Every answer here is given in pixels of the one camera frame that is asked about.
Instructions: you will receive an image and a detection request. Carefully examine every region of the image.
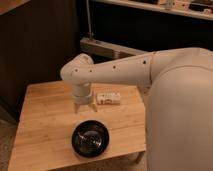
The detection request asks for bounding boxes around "wooden wall shelf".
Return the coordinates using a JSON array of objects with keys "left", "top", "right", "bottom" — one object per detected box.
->
[{"left": 93, "top": 0, "right": 213, "bottom": 21}]

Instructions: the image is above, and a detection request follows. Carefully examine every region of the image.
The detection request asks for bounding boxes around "vertical metal pole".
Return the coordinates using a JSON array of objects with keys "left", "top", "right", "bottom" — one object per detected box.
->
[{"left": 86, "top": 0, "right": 93, "bottom": 41}]

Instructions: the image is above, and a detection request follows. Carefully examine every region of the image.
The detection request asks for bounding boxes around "wooden side table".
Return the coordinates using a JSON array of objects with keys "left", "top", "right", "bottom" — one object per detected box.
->
[{"left": 8, "top": 81, "right": 145, "bottom": 171}]

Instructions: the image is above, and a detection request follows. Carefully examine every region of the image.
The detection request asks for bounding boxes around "metal beam rail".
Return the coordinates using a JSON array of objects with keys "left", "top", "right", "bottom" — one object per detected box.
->
[{"left": 80, "top": 37, "right": 144, "bottom": 59}]

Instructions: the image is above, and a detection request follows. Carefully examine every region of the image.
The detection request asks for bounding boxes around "black ceramic bowl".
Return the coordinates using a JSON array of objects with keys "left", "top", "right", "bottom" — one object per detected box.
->
[{"left": 71, "top": 120, "right": 110, "bottom": 158}]

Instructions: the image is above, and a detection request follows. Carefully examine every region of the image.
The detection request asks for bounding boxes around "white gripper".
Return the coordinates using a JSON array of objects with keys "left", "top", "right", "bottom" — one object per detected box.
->
[{"left": 73, "top": 87, "right": 98, "bottom": 114}]

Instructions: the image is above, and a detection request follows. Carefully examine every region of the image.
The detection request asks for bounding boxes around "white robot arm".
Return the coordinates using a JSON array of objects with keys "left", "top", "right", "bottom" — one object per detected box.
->
[{"left": 60, "top": 47, "right": 213, "bottom": 171}]

